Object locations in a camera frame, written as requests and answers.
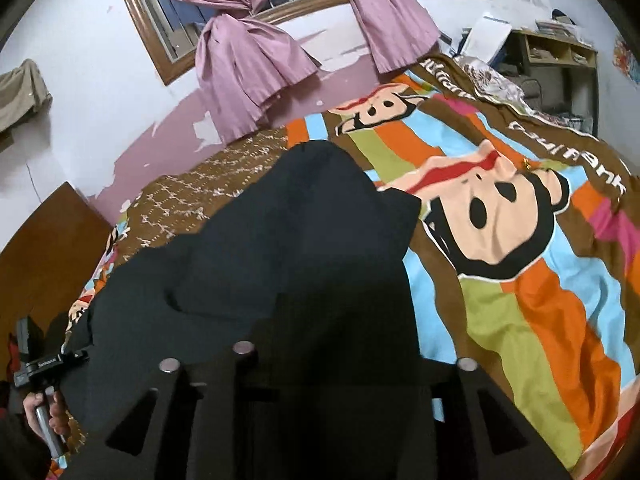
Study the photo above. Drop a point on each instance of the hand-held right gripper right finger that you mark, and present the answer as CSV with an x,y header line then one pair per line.
x,y
450,410

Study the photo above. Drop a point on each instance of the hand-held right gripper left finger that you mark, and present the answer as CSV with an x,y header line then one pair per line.
x,y
240,375

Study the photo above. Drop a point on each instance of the black garment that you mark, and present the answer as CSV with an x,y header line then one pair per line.
x,y
280,240

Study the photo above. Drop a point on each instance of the person's left hand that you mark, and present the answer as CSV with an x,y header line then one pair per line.
x,y
59,415

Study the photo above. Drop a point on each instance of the wooden headboard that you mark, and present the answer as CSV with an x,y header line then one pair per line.
x,y
45,260

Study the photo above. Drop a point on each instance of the colourful printed blanket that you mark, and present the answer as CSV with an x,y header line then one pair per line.
x,y
500,310

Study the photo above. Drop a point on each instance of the brown patterned blanket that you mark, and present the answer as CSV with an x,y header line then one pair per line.
x,y
200,190

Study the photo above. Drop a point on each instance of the beige hanging cloth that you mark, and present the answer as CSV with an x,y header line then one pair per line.
x,y
22,95

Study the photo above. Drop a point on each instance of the knotted pink curtain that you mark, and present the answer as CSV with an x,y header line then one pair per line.
x,y
245,60

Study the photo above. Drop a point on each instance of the floral grey cloth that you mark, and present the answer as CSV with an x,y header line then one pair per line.
x,y
495,80

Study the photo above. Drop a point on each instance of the wooden shelf unit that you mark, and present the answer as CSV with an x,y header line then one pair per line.
x,y
560,70

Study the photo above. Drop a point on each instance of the white board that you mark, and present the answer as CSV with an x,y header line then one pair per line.
x,y
487,35

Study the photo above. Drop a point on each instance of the wooden window frame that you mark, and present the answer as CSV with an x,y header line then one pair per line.
x,y
150,40

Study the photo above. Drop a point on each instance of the colourful wall decoration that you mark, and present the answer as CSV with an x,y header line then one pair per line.
x,y
627,62

